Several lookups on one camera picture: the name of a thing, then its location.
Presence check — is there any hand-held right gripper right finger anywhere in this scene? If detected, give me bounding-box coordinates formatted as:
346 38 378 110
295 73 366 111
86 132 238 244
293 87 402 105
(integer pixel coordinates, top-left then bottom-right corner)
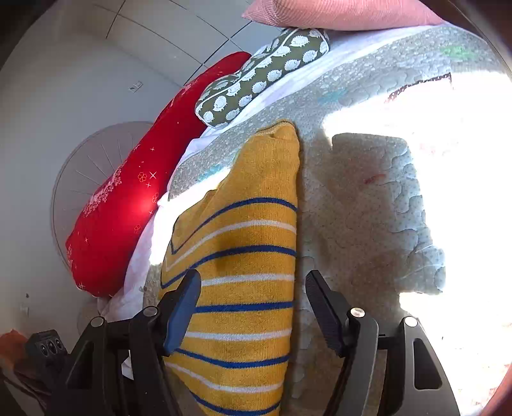
305 270 461 416

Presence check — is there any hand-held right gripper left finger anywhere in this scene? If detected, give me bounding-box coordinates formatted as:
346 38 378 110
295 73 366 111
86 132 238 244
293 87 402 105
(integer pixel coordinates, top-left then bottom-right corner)
48 269 203 416

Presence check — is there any yellow striped sweater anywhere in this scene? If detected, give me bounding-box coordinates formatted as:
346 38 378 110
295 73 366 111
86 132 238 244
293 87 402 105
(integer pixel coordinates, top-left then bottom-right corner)
158 121 300 416

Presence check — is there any white bed sheet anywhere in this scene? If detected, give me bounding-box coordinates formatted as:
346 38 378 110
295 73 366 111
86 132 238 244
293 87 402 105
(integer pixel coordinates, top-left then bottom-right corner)
98 24 436 321

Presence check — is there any quilted dotted bed blanket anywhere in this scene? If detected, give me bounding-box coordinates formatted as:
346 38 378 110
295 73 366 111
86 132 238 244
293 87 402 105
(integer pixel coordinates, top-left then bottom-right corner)
142 24 512 416

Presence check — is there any red pillow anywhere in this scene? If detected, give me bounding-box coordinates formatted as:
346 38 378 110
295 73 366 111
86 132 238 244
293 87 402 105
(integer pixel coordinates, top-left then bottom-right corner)
65 51 252 299

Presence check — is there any green hedgehog print pillow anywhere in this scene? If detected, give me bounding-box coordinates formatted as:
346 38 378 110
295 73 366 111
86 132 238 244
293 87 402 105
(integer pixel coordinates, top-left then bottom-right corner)
195 28 331 129

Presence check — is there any pink pillow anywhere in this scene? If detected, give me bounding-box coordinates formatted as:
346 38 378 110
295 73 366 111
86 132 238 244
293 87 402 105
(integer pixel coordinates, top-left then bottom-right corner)
242 0 444 32

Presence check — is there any round grey wall panel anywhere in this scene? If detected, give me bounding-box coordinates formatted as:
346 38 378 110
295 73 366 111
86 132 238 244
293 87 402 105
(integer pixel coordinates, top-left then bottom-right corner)
51 122 155 273

